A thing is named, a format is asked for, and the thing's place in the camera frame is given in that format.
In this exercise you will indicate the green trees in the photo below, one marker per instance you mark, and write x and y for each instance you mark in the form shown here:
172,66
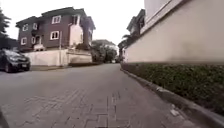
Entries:
104,53

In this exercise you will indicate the palm tree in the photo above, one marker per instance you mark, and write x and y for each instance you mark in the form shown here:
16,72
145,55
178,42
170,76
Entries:
128,39

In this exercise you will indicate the grey paving block road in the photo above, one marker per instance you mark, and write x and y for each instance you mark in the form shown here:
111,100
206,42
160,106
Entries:
83,90

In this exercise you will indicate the building with dark roof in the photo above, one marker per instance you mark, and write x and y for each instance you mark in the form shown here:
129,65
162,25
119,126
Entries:
136,23

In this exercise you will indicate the brown multi-storey house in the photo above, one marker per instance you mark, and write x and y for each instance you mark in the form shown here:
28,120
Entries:
55,30

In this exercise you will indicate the grey concrete kerb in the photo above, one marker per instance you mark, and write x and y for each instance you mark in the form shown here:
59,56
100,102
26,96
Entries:
173,98

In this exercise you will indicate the low green hedge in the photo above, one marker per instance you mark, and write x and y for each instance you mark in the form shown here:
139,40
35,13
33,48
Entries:
186,81

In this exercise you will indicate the dark parked car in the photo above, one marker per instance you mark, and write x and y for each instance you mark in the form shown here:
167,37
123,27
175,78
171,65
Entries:
12,61

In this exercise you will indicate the dark tree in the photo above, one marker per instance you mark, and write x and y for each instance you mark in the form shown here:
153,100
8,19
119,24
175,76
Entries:
3,30

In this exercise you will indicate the pale compound wall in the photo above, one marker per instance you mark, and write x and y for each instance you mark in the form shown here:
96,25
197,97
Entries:
50,57

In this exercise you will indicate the tall cream boundary wall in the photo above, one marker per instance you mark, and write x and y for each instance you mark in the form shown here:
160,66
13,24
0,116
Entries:
180,36

